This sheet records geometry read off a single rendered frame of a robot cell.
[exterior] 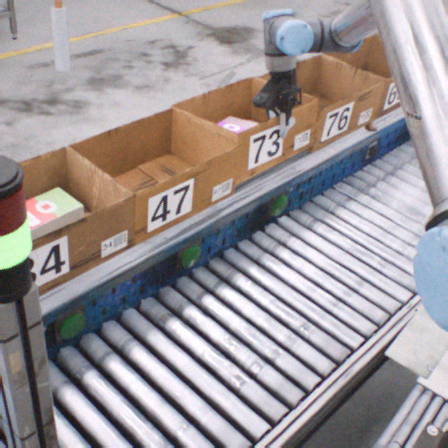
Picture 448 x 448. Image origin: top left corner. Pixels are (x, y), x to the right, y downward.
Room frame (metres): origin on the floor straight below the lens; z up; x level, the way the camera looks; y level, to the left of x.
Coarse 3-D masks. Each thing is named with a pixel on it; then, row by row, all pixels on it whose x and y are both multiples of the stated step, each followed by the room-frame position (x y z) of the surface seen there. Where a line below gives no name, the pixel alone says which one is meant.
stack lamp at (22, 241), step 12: (24, 192) 0.35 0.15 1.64; (0, 204) 0.32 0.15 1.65; (12, 204) 0.33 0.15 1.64; (24, 204) 0.34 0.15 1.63; (0, 216) 0.32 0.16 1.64; (12, 216) 0.33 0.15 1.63; (24, 216) 0.34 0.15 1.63; (0, 228) 0.32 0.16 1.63; (12, 228) 0.32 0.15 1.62; (24, 228) 0.34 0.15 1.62; (0, 240) 0.32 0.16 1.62; (12, 240) 0.32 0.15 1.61; (24, 240) 0.33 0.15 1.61; (0, 252) 0.32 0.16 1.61; (12, 252) 0.32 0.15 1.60; (24, 252) 0.33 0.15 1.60; (0, 264) 0.32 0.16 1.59; (12, 264) 0.32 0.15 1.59
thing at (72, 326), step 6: (72, 318) 0.94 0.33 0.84; (78, 318) 0.95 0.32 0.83; (84, 318) 0.97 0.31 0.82; (66, 324) 0.93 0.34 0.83; (72, 324) 0.94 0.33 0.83; (78, 324) 0.95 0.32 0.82; (84, 324) 0.96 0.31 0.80; (60, 330) 0.92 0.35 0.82; (66, 330) 0.92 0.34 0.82; (72, 330) 0.94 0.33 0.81; (78, 330) 0.95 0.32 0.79; (66, 336) 0.92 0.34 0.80; (72, 336) 0.94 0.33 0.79
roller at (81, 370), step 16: (64, 352) 0.91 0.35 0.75; (80, 368) 0.87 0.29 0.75; (80, 384) 0.85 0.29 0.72; (96, 384) 0.83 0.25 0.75; (96, 400) 0.81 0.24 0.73; (112, 400) 0.80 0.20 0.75; (112, 416) 0.77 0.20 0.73; (128, 416) 0.76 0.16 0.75; (128, 432) 0.73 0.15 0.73; (144, 432) 0.73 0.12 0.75
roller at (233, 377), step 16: (144, 304) 1.11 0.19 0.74; (160, 304) 1.12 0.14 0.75; (160, 320) 1.06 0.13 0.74; (176, 320) 1.06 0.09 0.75; (176, 336) 1.02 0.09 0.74; (192, 336) 1.01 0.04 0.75; (192, 352) 0.98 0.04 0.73; (208, 352) 0.97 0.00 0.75; (208, 368) 0.94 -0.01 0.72; (224, 368) 0.93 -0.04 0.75; (240, 384) 0.89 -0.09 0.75; (256, 384) 0.89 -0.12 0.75; (256, 400) 0.85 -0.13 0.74; (272, 400) 0.85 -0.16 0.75; (272, 416) 0.81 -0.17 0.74
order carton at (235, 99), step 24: (216, 96) 1.84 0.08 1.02; (240, 96) 1.93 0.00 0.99; (312, 96) 1.81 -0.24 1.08; (216, 120) 1.83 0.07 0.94; (264, 120) 1.92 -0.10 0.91; (312, 120) 1.77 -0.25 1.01; (240, 144) 1.50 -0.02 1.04; (288, 144) 1.68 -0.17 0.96; (312, 144) 1.78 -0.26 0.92; (240, 168) 1.50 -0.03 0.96; (264, 168) 1.59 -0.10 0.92
